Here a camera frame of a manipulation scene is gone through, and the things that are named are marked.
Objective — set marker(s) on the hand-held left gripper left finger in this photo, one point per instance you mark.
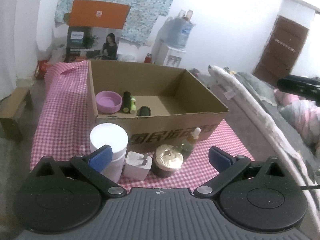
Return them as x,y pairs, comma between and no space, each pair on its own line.
101,157

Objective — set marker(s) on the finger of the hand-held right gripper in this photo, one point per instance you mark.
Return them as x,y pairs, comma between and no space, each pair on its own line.
290,85

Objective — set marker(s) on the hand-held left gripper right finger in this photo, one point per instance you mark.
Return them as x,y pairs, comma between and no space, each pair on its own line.
220,160

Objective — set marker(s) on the white plastic bottle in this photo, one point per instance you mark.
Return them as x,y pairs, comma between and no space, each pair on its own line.
110,135

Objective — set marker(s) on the white charger plug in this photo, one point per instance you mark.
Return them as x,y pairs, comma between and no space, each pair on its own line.
136,167

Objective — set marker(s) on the green dropper bottle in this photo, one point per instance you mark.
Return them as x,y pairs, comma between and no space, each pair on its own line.
186,146

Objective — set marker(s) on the dark jar with gold lid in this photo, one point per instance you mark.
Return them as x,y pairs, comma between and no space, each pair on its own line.
167,155

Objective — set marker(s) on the brown cardboard box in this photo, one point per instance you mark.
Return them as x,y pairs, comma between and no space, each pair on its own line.
175,127

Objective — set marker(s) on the purple plastic lid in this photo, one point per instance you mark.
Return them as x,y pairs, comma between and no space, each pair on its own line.
107,101

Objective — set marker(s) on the green glue stick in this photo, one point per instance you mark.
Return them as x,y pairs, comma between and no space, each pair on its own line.
133,105

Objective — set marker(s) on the black cylinder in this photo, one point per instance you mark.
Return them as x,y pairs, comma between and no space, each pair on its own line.
126,101

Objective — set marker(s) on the pink and grey blanket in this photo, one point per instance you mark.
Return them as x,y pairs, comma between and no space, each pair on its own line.
300,117

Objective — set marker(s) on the grey green blanket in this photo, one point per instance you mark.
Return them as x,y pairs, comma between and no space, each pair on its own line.
255,87

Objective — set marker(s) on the brown wooden door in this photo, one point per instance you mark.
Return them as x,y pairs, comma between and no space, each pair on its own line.
280,50

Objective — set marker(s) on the white fluffy blanket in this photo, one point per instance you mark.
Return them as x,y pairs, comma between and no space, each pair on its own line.
250,97

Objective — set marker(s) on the pink checkered tablecloth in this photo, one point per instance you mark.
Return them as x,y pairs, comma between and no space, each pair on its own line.
62,120

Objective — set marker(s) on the brown wooden bench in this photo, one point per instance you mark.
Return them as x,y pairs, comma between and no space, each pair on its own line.
15,102

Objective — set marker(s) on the orange snack bag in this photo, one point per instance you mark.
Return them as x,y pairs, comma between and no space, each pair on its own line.
42,68

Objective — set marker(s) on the red flask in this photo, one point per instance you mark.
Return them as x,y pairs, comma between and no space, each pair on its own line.
148,58

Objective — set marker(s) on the white plastic bag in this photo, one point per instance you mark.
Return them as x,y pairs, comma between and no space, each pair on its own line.
57,55

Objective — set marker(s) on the white water dispenser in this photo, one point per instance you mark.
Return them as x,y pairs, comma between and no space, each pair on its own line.
172,57

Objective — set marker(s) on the blue water jug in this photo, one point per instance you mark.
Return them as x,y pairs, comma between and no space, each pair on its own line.
180,32

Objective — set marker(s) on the small bottle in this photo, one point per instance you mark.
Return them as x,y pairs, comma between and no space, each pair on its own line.
190,15
183,13

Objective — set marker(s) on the orange and white product box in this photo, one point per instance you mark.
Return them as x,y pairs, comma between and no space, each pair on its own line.
100,13

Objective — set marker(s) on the patterned wall cloth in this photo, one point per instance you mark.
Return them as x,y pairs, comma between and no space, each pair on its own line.
150,5

